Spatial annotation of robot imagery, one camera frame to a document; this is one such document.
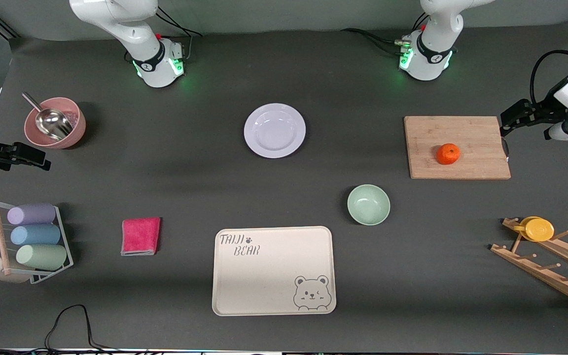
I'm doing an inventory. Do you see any orange fruit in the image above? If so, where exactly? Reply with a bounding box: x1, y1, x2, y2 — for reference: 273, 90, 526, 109
436, 143, 461, 165

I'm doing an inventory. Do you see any white ribbed plate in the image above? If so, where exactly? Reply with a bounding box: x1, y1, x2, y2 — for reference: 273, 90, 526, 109
244, 103, 307, 159

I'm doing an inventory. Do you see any metal scoop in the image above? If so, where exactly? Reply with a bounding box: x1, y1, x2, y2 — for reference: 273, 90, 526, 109
22, 92, 74, 141

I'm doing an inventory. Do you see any wooden cutting board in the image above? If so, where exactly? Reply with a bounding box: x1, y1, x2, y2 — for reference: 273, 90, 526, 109
404, 116, 512, 180

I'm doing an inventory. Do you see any purple cup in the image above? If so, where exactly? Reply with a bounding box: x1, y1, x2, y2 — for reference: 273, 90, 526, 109
7, 204, 57, 225

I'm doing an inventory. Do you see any pink bowl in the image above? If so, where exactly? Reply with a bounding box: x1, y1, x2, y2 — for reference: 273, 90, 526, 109
24, 97, 87, 149

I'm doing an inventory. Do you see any blue cup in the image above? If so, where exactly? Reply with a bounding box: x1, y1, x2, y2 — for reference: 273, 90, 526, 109
10, 224, 61, 246

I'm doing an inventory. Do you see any green cup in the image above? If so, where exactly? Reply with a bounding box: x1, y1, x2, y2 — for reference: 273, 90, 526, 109
16, 244, 68, 271

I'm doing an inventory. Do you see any yellow cup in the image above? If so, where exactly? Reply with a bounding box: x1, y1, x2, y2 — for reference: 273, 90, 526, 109
513, 216, 555, 242

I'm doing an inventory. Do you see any folded pink cloth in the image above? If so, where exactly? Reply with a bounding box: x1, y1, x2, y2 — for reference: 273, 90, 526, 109
121, 217, 161, 256

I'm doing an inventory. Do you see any wooden peg drying rack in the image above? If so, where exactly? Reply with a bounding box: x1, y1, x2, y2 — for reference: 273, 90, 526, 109
490, 217, 568, 311

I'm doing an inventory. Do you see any pale green bowl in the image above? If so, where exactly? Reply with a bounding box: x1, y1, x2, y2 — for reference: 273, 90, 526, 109
347, 184, 391, 226

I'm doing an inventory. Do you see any cream tray with bear print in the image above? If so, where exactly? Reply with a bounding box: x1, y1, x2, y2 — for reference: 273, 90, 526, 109
212, 226, 337, 317

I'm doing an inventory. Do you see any white wire cup rack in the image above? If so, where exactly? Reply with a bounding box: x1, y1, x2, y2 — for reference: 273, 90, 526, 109
0, 198, 74, 285

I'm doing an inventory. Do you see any black metal frame bar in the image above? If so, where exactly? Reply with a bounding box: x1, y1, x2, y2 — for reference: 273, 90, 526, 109
0, 10, 19, 40

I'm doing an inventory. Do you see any black left arm base cable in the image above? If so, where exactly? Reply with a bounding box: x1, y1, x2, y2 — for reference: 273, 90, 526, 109
341, 12, 430, 57

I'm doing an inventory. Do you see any black arm base cable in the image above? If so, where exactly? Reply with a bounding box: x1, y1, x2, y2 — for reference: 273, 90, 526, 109
341, 12, 430, 57
125, 5, 204, 62

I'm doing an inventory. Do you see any black cable at table edge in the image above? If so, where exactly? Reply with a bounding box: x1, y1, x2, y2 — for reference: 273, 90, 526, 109
0, 304, 166, 355

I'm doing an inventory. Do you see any black right arm base cable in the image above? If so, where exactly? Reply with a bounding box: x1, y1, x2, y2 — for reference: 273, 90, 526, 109
125, 5, 204, 62

